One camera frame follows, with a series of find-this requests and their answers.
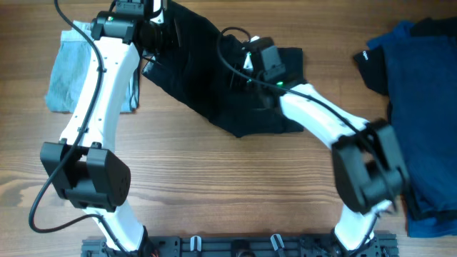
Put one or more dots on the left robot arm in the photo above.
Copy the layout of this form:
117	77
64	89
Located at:
82	166

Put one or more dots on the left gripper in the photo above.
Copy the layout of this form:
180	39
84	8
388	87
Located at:
172	41

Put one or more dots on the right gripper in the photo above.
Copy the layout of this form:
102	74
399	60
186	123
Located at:
233	77

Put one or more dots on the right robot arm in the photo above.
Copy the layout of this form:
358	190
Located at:
368	166

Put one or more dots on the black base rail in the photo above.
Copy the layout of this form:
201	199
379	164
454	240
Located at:
382	245

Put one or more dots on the folded light blue shorts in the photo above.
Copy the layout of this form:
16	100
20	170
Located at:
69	74

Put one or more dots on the black shorts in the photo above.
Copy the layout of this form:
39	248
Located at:
193	74

